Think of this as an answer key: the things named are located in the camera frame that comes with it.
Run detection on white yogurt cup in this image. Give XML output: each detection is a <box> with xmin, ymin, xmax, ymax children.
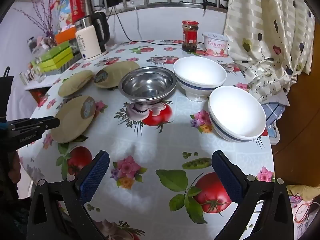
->
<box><xmin>202</xmin><ymin>32</ymin><xmax>229</xmax><ymax>57</ymax></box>

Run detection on black hook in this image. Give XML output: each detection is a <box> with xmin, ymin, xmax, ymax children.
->
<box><xmin>203</xmin><ymin>0</ymin><xmax>227</xmax><ymax>12</ymax></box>

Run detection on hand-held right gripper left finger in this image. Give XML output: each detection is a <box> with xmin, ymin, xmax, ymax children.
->
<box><xmin>26</xmin><ymin>150</ymin><xmax>110</xmax><ymax>240</ymax></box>

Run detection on blue checked cloth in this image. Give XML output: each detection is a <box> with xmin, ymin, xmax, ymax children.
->
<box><xmin>262</xmin><ymin>101</ymin><xmax>285</xmax><ymax>128</ymax></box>

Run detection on yellow cloth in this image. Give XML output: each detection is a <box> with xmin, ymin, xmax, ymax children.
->
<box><xmin>286</xmin><ymin>184</ymin><xmax>317</xmax><ymax>203</ymax></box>

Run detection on colourful printed bag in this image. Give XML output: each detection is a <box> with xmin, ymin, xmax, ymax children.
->
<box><xmin>50</xmin><ymin>0</ymin><xmax>75</xmax><ymax>30</ymax></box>

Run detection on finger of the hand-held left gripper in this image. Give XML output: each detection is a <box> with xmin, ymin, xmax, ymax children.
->
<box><xmin>7</xmin><ymin>116</ymin><xmax>60</xmax><ymax>133</ymax></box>

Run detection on cream patterned curtain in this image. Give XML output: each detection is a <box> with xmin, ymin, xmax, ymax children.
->
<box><xmin>223</xmin><ymin>0</ymin><xmax>315</xmax><ymax>103</ymax></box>

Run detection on orange box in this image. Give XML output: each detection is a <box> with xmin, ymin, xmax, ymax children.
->
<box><xmin>54</xmin><ymin>29</ymin><xmax>77</xmax><ymax>44</ymax></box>

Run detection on person's left hand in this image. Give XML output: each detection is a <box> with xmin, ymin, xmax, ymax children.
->
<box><xmin>7</xmin><ymin>152</ymin><xmax>22</xmax><ymax>188</ymax></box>

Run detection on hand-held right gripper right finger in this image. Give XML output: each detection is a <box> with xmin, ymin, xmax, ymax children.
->
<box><xmin>211</xmin><ymin>150</ymin><xmax>295</xmax><ymax>240</ymax></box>

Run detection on floral printed tablecloth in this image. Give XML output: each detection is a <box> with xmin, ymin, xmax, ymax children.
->
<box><xmin>17</xmin><ymin>39</ymin><xmax>274</xmax><ymax>240</ymax></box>

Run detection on lime green box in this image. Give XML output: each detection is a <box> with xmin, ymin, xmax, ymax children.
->
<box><xmin>31</xmin><ymin>47</ymin><xmax>75</xmax><ymax>68</ymax></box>
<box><xmin>34</xmin><ymin>55</ymin><xmax>80</xmax><ymax>73</ymax></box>

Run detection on white kettle base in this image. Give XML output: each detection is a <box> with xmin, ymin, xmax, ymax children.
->
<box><xmin>82</xmin><ymin>47</ymin><xmax>119</xmax><ymax>62</ymax></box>

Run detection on olive green box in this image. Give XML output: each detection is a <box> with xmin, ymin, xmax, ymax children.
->
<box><xmin>30</xmin><ymin>41</ymin><xmax>72</xmax><ymax>63</ymax></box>

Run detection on white steel electric kettle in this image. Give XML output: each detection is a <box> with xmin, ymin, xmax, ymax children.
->
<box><xmin>75</xmin><ymin>11</ymin><xmax>110</xmax><ymax>61</ymax></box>

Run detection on stainless steel bowl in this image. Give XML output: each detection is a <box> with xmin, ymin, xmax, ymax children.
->
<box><xmin>118</xmin><ymin>66</ymin><xmax>177</xmax><ymax>108</ymax></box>

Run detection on chili sauce glass jar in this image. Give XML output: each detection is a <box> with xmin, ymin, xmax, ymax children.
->
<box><xmin>181</xmin><ymin>20</ymin><xmax>199</xmax><ymax>52</ymax></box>

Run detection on purple flower branches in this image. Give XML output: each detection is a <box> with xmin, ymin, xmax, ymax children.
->
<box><xmin>14</xmin><ymin>0</ymin><xmax>57</xmax><ymax>38</ymax></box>

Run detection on white bowl with blue stripe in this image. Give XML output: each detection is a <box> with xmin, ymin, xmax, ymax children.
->
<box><xmin>173</xmin><ymin>56</ymin><xmax>227</xmax><ymax>102</ymax></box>
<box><xmin>208</xmin><ymin>86</ymin><xmax>267</xmax><ymax>143</ymax></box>

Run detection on clear glass jar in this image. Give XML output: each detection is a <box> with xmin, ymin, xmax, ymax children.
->
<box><xmin>27</xmin><ymin>70</ymin><xmax>47</xmax><ymax>83</ymax></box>

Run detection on white cable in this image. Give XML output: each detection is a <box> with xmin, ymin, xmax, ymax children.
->
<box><xmin>130</xmin><ymin>1</ymin><xmax>140</xmax><ymax>42</ymax></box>

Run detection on black cable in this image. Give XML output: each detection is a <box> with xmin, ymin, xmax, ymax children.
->
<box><xmin>106</xmin><ymin>5</ymin><xmax>184</xmax><ymax>46</ymax></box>

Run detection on beige plate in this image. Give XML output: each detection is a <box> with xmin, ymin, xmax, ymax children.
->
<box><xmin>51</xmin><ymin>95</ymin><xmax>97</xmax><ymax>144</ymax></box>
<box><xmin>58</xmin><ymin>70</ymin><xmax>94</xmax><ymax>98</ymax></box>
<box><xmin>94</xmin><ymin>61</ymin><xmax>140</xmax><ymax>89</ymax></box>

